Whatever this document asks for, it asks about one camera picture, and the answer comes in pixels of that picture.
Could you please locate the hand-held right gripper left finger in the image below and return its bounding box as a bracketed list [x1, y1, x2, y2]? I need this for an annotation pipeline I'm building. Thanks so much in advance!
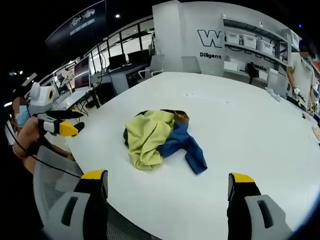
[41, 169, 109, 240]

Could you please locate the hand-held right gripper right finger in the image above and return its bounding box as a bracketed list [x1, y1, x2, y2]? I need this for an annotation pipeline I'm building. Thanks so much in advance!
[226, 171, 295, 240]

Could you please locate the yellow and blue garment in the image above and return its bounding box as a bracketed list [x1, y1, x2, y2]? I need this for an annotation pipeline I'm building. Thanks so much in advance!
[123, 109, 209, 175]

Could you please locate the white desk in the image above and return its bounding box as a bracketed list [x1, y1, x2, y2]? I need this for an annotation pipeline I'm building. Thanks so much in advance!
[55, 86, 95, 110]

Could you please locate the blue face mask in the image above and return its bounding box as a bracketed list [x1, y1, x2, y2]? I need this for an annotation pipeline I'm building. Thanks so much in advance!
[16, 105, 31, 128]

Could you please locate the computer monitor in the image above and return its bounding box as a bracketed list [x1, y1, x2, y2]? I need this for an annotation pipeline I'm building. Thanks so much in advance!
[127, 49, 150, 64]
[107, 53, 127, 71]
[73, 55, 91, 90]

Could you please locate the grey mesh chair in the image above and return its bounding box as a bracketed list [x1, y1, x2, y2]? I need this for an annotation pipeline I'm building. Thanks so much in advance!
[33, 145, 161, 240]

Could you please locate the white cloth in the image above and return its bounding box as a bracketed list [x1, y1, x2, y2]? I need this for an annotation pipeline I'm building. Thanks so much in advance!
[265, 86, 283, 102]

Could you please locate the white storage box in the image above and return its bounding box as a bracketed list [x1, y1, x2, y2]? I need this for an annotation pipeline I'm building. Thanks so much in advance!
[224, 31, 242, 45]
[257, 39, 275, 54]
[240, 34, 259, 49]

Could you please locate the white shelf unit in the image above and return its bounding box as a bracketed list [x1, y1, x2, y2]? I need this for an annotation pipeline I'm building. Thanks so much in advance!
[221, 13, 302, 76]

